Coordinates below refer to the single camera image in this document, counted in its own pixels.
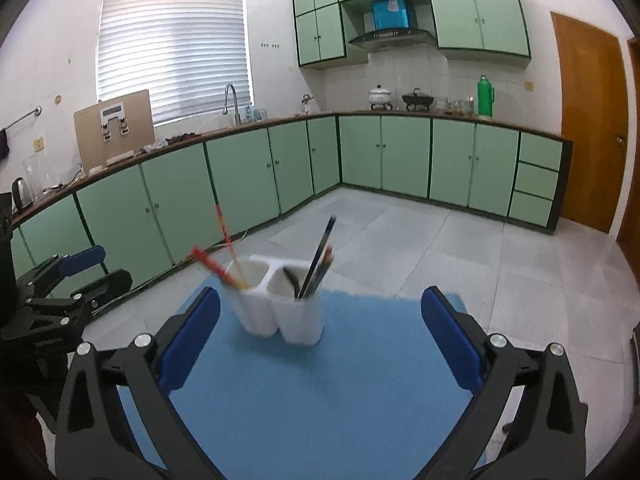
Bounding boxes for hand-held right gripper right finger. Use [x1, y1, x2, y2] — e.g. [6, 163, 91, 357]
[420, 286, 588, 480]

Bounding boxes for steel kitchen faucet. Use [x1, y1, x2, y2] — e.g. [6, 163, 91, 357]
[222, 83, 242, 126]

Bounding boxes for black range hood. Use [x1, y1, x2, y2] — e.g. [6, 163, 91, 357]
[348, 29, 436, 51]

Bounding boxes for blue box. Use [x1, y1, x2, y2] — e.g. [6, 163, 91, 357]
[371, 0, 418, 31]

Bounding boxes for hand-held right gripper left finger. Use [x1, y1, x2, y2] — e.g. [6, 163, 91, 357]
[54, 286, 222, 480]

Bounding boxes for green upper kitchen cabinets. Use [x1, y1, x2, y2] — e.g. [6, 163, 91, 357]
[291, 0, 532, 68]

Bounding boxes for steel electric kettle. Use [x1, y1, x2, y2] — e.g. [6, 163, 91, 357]
[11, 176, 33, 211]

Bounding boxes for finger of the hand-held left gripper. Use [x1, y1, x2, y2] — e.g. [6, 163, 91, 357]
[0, 269, 134, 357]
[17, 246, 107, 305]

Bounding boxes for black chopstick silver band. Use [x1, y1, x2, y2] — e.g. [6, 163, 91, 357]
[298, 215, 337, 300]

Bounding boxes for green base kitchen cabinets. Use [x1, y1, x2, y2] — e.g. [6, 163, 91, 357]
[0, 110, 573, 281]

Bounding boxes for green thermos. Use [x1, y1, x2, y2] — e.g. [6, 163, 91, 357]
[476, 75, 496, 117]

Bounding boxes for blue table mat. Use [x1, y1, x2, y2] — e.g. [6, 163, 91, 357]
[117, 285, 491, 480]

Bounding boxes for clear glass pitcher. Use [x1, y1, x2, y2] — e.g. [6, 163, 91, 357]
[22, 155, 48, 196]

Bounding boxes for white two-compartment utensil holder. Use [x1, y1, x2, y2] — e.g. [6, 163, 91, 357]
[231, 255, 326, 347]

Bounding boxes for black chopstick red band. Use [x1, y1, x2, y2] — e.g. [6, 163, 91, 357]
[304, 246, 335, 298]

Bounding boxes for dark metal spoon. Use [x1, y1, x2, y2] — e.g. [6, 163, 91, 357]
[282, 266, 304, 299]

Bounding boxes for brown wooden door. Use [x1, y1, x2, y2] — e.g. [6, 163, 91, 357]
[550, 11, 640, 281]

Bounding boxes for black wok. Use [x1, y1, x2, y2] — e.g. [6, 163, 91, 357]
[401, 87, 433, 111]

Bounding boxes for row of glass cups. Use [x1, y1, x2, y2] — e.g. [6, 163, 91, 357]
[432, 95, 476, 116]

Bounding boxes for brown cardboard box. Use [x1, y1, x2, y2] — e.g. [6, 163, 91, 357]
[73, 89, 157, 173]

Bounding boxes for white cooking pot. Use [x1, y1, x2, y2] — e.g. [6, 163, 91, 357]
[368, 85, 392, 111]

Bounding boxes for metal towel rail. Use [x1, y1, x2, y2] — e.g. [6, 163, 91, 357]
[0, 106, 43, 133]

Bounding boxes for wooden chopstick red patterned end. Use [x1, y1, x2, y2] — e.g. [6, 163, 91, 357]
[215, 203, 248, 291]

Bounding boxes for white window blinds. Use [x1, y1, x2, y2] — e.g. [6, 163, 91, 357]
[96, 0, 253, 127]

